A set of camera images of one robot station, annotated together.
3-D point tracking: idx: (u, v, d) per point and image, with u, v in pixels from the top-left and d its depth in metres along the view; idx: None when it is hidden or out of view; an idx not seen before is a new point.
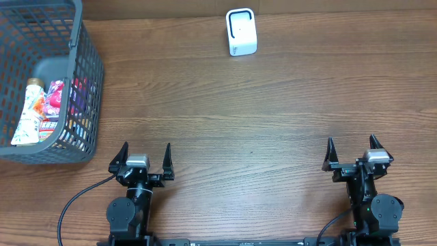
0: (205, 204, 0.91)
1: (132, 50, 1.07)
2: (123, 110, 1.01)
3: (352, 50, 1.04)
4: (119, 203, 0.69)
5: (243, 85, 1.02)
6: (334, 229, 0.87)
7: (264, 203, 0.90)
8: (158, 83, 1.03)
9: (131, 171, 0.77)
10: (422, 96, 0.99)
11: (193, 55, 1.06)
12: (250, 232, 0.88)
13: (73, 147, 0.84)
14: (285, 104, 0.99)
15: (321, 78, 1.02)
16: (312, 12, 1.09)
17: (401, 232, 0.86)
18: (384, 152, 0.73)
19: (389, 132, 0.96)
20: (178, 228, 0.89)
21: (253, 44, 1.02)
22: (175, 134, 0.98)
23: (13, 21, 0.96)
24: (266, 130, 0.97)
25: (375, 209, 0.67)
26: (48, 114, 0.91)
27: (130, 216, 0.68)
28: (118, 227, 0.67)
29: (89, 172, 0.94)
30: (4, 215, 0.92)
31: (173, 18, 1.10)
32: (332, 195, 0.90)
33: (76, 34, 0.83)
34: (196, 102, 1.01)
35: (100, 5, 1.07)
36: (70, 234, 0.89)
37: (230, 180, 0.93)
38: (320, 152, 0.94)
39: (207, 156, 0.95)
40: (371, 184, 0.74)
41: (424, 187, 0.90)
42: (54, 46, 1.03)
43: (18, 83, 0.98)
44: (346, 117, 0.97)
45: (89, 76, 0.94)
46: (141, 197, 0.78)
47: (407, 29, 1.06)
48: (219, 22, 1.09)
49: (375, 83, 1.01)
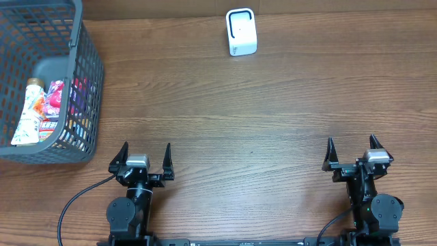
0: (205, 204, 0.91)
1: (133, 50, 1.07)
2: (123, 110, 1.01)
3: (352, 50, 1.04)
4: (119, 203, 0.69)
5: (243, 85, 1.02)
6: (334, 229, 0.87)
7: (264, 203, 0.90)
8: (158, 82, 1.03)
9: (131, 171, 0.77)
10: (422, 96, 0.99)
11: (193, 55, 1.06)
12: (250, 232, 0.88)
13: (73, 147, 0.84)
14: (286, 104, 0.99)
15: (321, 78, 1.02)
16: (312, 12, 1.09)
17: (401, 232, 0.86)
18: (384, 152, 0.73)
19: (389, 132, 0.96)
20: (178, 228, 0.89)
21: (253, 44, 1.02)
22: (175, 134, 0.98)
23: (13, 21, 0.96)
24: (266, 130, 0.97)
25: (375, 209, 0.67)
26: (48, 114, 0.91)
27: (130, 216, 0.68)
28: (117, 227, 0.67)
29: (90, 171, 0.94)
30: (4, 215, 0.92)
31: (173, 18, 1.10)
32: (332, 195, 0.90)
33: (76, 34, 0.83)
34: (196, 102, 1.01)
35: (100, 5, 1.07)
36: (71, 234, 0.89)
37: (230, 180, 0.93)
38: (320, 152, 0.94)
39: (207, 156, 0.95)
40: (371, 184, 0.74)
41: (424, 187, 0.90)
42: (54, 46, 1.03)
43: (19, 83, 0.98)
44: (346, 117, 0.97)
45: (89, 76, 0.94)
46: (141, 197, 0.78)
47: (407, 29, 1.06)
48: (219, 22, 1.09)
49: (375, 83, 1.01)
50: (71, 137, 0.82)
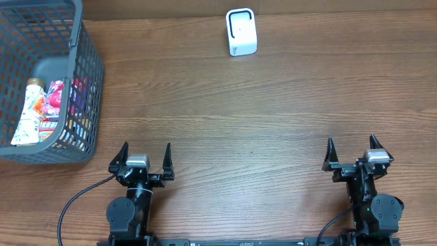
0: (205, 204, 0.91)
1: (132, 50, 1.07)
2: (123, 110, 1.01)
3: (352, 50, 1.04)
4: (119, 203, 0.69)
5: (243, 85, 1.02)
6: (334, 229, 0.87)
7: (264, 203, 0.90)
8: (158, 82, 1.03)
9: (131, 171, 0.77)
10: (422, 96, 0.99)
11: (193, 55, 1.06)
12: (250, 232, 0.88)
13: (73, 147, 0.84)
14: (286, 104, 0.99)
15: (321, 78, 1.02)
16: (312, 12, 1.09)
17: (401, 232, 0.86)
18: (384, 152, 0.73)
19: (389, 132, 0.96)
20: (178, 229, 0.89)
21: (253, 44, 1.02)
22: (175, 134, 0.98)
23: (13, 21, 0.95)
24: (267, 130, 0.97)
25: (375, 209, 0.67)
26: (48, 114, 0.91)
27: (130, 216, 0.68)
28: (117, 227, 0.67)
29: (90, 171, 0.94)
30: (4, 215, 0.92)
31: (173, 18, 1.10)
32: (332, 195, 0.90)
33: (76, 34, 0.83)
34: (196, 102, 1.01)
35: (100, 5, 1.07)
36: (71, 234, 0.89)
37: (230, 180, 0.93)
38: (320, 152, 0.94)
39: (207, 156, 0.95)
40: (371, 184, 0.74)
41: (424, 187, 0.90)
42: (54, 46, 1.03)
43: (18, 83, 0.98)
44: (346, 117, 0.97)
45: (89, 76, 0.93)
46: (141, 197, 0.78)
47: (407, 29, 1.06)
48: (219, 22, 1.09)
49: (375, 83, 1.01)
50: (71, 137, 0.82)
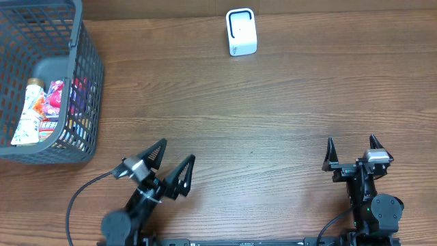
0: (205, 204, 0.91)
1: (133, 50, 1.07)
2: (123, 110, 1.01)
3: (352, 50, 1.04)
4: (113, 218, 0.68)
5: (243, 85, 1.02)
6: (334, 229, 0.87)
7: (265, 203, 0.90)
8: (158, 82, 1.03)
9: (125, 173, 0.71)
10: (422, 96, 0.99)
11: (193, 55, 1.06)
12: (250, 232, 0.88)
13: (72, 149, 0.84)
14: (286, 104, 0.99)
15: (321, 78, 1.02)
16: (312, 12, 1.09)
17: (401, 232, 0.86)
18: (384, 152, 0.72)
19: (389, 132, 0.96)
20: (178, 229, 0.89)
21: (253, 44, 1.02)
22: (175, 134, 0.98)
23: (13, 21, 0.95)
24: (267, 130, 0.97)
25: (375, 209, 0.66)
26: (48, 114, 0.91)
27: (125, 230, 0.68)
28: (115, 242, 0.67)
29: (89, 172, 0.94)
30: (4, 216, 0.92)
31: (173, 18, 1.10)
32: (332, 195, 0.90)
33: (77, 34, 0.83)
34: (196, 102, 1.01)
35: (100, 5, 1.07)
36: (71, 234, 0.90)
37: (230, 180, 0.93)
38: (320, 152, 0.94)
39: (207, 156, 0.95)
40: (371, 184, 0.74)
41: (424, 187, 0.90)
42: (54, 46, 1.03)
43: (18, 83, 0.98)
44: (346, 117, 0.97)
45: (89, 76, 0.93)
46: (143, 204, 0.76)
47: (407, 29, 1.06)
48: (219, 22, 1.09)
49: (375, 83, 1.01)
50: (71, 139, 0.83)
